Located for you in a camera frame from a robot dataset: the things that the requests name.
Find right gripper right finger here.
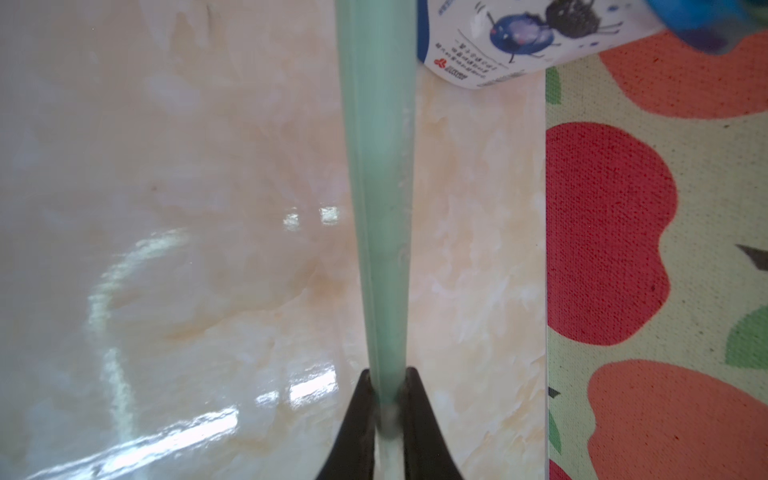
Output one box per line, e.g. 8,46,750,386
398,367,464,480

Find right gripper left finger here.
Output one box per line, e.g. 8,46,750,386
316,369,376,480

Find grey spatula mint handle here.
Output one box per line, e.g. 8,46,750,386
335,1,418,479

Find blue lid yogurt cup floor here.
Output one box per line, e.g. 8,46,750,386
417,0,767,90

